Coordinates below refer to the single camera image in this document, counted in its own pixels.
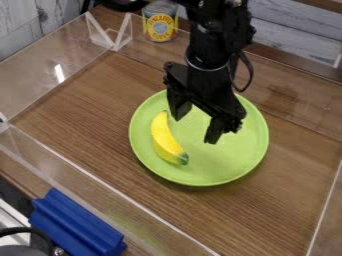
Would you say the black cable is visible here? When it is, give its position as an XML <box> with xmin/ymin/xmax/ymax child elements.
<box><xmin>0</xmin><ymin>227</ymin><xmax>57</xmax><ymax>256</ymax></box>

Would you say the blue plastic clamp block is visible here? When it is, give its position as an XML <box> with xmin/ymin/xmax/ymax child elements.
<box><xmin>29</xmin><ymin>188</ymin><xmax>126</xmax><ymax>256</ymax></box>

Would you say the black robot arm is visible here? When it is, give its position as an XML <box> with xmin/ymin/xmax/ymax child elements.
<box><xmin>164</xmin><ymin>0</ymin><xmax>255</xmax><ymax>144</ymax></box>

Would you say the green round plate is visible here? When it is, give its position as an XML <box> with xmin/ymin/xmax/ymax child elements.
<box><xmin>128</xmin><ymin>91</ymin><xmax>268</xmax><ymax>187</ymax></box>

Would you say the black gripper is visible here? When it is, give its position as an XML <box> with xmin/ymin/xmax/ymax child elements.
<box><xmin>164</xmin><ymin>58</ymin><xmax>247</xmax><ymax>144</ymax></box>

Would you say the clear acrylic enclosure wall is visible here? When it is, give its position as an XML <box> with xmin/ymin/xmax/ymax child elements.
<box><xmin>0</xmin><ymin>13</ymin><xmax>219</xmax><ymax>256</ymax></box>

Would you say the yellow toy banana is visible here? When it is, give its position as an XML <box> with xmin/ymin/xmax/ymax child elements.
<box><xmin>149</xmin><ymin>111</ymin><xmax>188</xmax><ymax>165</ymax></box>

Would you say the yellow labelled tin can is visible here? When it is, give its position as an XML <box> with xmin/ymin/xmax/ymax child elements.
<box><xmin>141</xmin><ymin>0</ymin><xmax>177</xmax><ymax>43</ymax></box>

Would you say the clear acrylic triangle bracket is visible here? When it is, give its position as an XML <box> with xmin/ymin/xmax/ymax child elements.
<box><xmin>85</xmin><ymin>12</ymin><xmax>132</xmax><ymax>52</ymax></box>

